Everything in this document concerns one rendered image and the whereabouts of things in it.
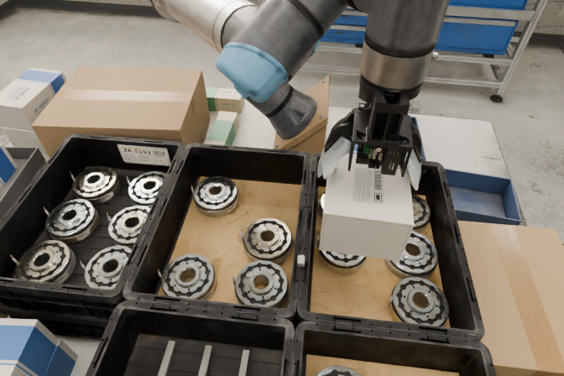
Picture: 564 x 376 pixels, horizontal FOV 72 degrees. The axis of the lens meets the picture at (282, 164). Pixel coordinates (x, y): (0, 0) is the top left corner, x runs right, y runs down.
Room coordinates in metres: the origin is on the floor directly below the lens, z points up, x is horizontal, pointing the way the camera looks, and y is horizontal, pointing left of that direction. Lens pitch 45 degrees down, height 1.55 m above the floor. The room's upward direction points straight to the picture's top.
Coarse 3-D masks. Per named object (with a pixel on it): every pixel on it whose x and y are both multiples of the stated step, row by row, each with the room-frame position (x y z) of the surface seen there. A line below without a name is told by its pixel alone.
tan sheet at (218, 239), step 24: (240, 192) 0.63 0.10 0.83; (264, 192) 0.63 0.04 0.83; (288, 192) 0.63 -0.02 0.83; (192, 216) 0.55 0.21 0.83; (240, 216) 0.55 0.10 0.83; (264, 216) 0.55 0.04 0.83; (288, 216) 0.55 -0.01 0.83; (192, 240) 0.49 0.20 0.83; (216, 240) 0.49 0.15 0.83; (240, 240) 0.49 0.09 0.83; (264, 240) 0.49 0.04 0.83; (216, 264) 0.43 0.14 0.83; (240, 264) 0.43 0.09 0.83; (288, 264) 0.43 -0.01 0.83; (216, 288) 0.37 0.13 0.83; (264, 288) 0.37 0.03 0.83
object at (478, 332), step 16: (448, 192) 0.54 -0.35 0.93; (448, 208) 0.50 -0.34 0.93; (304, 240) 0.42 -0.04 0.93; (464, 256) 0.38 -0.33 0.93; (304, 272) 0.35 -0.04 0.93; (464, 272) 0.35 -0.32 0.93; (304, 288) 0.32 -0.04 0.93; (304, 304) 0.29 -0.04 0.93; (304, 320) 0.27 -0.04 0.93; (320, 320) 0.27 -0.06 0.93; (336, 320) 0.27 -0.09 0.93; (352, 320) 0.27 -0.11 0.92; (368, 320) 0.27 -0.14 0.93; (480, 320) 0.27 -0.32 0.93; (448, 336) 0.24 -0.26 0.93; (464, 336) 0.25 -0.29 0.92; (480, 336) 0.24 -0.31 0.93
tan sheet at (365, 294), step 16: (320, 192) 0.63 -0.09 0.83; (320, 224) 0.53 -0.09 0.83; (432, 240) 0.49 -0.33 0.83; (320, 272) 0.41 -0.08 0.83; (368, 272) 0.41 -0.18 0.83; (384, 272) 0.41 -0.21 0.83; (320, 288) 0.37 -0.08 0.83; (336, 288) 0.37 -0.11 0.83; (352, 288) 0.37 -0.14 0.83; (368, 288) 0.37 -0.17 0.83; (384, 288) 0.37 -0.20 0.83; (320, 304) 0.34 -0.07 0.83; (336, 304) 0.34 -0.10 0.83; (352, 304) 0.34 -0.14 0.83; (368, 304) 0.34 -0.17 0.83; (384, 304) 0.34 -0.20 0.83; (416, 304) 0.34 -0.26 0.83; (384, 320) 0.31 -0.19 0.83; (448, 320) 0.31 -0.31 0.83
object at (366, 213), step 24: (336, 168) 0.41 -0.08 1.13; (360, 168) 0.41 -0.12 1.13; (336, 192) 0.36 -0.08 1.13; (360, 192) 0.36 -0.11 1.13; (384, 192) 0.36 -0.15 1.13; (408, 192) 0.36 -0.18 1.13; (336, 216) 0.32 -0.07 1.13; (360, 216) 0.32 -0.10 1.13; (384, 216) 0.32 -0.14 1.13; (408, 216) 0.32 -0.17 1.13; (336, 240) 0.32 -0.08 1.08; (360, 240) 0.32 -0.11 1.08; (384, 240) 0.31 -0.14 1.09
